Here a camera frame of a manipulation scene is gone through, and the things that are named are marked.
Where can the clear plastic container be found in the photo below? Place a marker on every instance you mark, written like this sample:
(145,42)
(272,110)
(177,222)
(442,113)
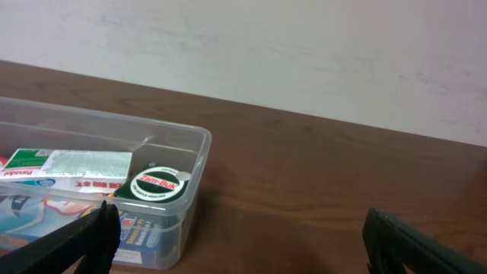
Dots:
(29,124)

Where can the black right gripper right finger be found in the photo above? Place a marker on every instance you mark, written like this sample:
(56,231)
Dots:
(395,247)

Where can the blue KoolFever box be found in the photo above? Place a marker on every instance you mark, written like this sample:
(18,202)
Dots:
(25,219)

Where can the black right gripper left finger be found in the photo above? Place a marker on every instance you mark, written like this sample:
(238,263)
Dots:
(91,242)

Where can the green ointment box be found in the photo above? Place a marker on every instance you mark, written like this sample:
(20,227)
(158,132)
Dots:
(154,183)

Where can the white Panadol box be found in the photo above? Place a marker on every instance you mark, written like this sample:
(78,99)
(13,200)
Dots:
(72,170)

